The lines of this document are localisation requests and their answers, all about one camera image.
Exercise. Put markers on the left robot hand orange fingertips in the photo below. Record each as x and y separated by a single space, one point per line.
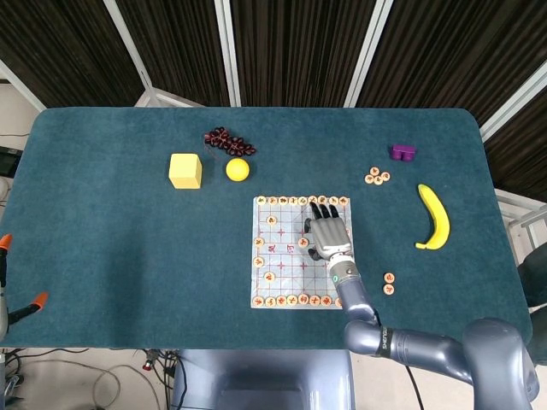
3 312

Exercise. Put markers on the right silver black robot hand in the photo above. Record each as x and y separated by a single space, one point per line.
331 235

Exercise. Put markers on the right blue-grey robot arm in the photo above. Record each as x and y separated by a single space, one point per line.
427 341

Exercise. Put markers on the round wooden chess piece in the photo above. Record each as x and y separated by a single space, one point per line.
302 242
303 200
337 303
269 277
303 300
326 300
283 200
258 261
270 301
272 200
293 200
281 300
313 199
374 170
258 301
292 300
314 300
258 242
342 200
389 278
388 289
368 179
385 176
261 200
323 199
378 181
333 200
272 220

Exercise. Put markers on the Chinese chess board sheet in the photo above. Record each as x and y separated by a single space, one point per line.
282 265

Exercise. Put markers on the yellow banana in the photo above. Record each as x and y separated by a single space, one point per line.
438 218

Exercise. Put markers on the purple plastic block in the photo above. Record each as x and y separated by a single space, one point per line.
403 153

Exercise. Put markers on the yellow ball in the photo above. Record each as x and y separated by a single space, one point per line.
237 170

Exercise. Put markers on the blue felt table cloth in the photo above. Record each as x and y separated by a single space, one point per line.
128 256

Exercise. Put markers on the dark purple grape bunch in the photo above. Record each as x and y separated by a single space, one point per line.
228 141

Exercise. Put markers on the black box device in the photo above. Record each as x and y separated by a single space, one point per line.
7 161

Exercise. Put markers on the red emergency stop button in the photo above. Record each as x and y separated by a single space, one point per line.
147 364

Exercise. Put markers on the yellow cube block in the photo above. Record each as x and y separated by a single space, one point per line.
184 171

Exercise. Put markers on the blue-grey robot torso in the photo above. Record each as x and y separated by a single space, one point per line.
260 380

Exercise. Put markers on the white metal rack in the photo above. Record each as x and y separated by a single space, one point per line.
519 213

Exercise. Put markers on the dark round chair back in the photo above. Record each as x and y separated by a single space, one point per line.
536 277

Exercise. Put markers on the white partition frame post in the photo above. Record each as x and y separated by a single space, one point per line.
368 55
128 42
513 102
21 83
226 51

